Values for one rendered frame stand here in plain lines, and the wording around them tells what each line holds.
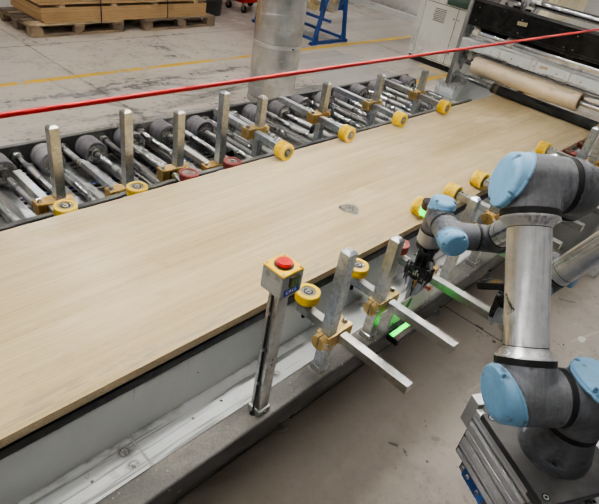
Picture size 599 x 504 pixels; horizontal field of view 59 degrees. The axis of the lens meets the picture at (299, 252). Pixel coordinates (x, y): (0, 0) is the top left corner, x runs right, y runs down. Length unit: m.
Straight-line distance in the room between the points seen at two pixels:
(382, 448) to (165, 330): 1.31
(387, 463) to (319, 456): 0.29
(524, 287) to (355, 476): 1.46
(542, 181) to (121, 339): 1.07
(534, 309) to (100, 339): 1.04
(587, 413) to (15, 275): 1.47
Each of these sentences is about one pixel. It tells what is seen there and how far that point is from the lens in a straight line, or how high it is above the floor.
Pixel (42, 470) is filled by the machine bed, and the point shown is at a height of 0.68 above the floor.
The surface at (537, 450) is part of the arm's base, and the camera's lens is 1.28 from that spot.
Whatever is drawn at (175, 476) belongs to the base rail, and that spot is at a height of 0.70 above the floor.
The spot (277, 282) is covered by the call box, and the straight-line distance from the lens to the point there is 1.22.
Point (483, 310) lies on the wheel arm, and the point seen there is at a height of 0.86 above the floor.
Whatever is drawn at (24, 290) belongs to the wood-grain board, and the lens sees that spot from 1.68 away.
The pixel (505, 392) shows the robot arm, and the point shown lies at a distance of 1.09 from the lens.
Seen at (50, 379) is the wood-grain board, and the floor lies 0.90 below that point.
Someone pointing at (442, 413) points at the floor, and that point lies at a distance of 2.74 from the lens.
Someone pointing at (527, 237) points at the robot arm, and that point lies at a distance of 1.13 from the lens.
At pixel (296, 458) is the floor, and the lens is 2.38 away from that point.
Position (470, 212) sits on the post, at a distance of 2.08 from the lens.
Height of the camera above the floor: 1.95
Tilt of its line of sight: 34 degrees down
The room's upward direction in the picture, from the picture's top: 11 degrees clockwise
